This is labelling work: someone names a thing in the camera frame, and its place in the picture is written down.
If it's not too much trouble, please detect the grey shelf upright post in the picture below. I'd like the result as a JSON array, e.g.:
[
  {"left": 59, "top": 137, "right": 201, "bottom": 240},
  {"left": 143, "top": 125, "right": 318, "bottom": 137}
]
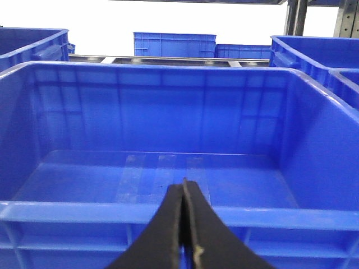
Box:
[{"left": 284, "top": 0, "right": 309, "bottom": 36}]

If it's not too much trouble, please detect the blue bin background tall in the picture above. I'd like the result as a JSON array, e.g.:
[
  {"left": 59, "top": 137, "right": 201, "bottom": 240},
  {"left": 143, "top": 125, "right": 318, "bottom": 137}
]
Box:
[{"left": 134, "top": 32, "right": 217, "bottom": 58}]

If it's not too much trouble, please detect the blue bin far left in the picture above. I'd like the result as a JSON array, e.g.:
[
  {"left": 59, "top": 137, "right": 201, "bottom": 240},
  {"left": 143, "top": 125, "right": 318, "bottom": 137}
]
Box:
[{"left": 1, "top": 27, "right": 69, "bottom": 71}]

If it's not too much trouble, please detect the blue bin far right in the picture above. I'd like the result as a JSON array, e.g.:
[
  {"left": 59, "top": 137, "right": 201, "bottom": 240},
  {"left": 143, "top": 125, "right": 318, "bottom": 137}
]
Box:
[{"left": 270, "top": 35, "right": 358, "bottom": 86}]

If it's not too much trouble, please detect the blue bin background low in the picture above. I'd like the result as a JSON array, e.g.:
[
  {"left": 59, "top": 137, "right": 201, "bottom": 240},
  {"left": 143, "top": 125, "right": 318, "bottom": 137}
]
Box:
[{"left": 215, "top": 44, "right": 271, "bottom": 59}]

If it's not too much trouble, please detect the blue bin near right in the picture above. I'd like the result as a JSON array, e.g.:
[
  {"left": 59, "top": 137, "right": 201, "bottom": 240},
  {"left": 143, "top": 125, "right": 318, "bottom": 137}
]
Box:
[{"left": 328, "top": 68, "right": 359, "bottom": 110}]

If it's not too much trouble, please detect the steel roller rack frame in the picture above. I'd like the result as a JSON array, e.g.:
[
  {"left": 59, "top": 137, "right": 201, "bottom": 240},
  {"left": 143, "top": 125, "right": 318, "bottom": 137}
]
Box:
[{"left": 69, "top": 54, "right": 269, "bottom": 67}]

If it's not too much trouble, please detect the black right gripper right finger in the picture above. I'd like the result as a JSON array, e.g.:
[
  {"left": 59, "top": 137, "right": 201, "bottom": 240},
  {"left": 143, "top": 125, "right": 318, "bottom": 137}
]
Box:
[{"left": 182, "top": 179, "right": 274, "bottom": 268}]

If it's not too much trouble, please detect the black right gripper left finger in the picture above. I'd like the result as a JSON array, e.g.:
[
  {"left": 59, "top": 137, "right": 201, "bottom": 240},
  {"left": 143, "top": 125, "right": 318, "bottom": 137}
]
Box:
[{"left": 107, "top": 184, "right": 183, "bottom": 268}]

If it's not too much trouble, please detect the blue plastic destination bin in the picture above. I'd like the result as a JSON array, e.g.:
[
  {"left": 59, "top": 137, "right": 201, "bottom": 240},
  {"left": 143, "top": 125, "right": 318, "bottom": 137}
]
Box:
[{"left": 1, "top": 62, "right": 358, "bottom": 268}]

